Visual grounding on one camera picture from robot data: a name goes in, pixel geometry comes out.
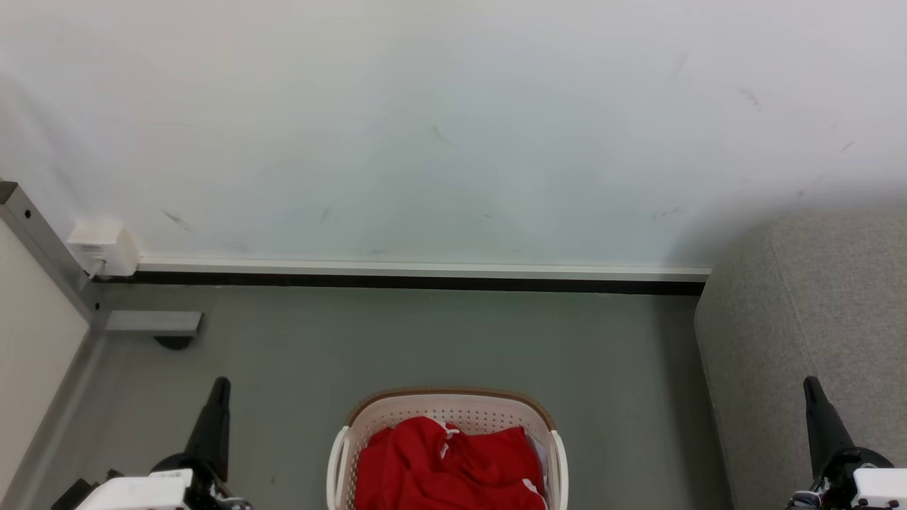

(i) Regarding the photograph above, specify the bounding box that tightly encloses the cream plastic laundry basket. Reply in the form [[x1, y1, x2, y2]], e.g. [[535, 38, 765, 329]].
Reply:
[[326, 387, 569, 510]]

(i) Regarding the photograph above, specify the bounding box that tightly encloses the beige partition panel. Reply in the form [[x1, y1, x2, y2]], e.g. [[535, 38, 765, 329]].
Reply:
[[0, 218, 91, 497]]

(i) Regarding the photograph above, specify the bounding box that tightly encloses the white and black baseboard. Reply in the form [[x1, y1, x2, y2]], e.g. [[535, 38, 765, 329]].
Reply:
[[92, 256, 711, 297]]

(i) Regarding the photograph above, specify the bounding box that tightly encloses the grey fabric sofa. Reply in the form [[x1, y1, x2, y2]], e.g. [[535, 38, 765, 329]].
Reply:
[[694, 209, 907, 510]]

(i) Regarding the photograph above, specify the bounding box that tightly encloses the red garment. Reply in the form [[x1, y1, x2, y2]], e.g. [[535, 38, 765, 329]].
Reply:
[[354, 416, 548, 510]]

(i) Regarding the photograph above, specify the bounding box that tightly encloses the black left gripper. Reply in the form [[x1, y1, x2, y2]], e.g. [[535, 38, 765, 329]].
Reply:
[[149, 377, 250, 510]]

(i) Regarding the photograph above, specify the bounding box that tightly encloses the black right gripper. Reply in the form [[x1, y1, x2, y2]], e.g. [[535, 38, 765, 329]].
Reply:
[[788, 376, 895, 510]]

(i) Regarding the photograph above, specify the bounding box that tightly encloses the white wall socket box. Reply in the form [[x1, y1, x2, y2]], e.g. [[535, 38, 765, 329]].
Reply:
[[67, 220, 140, 278]]

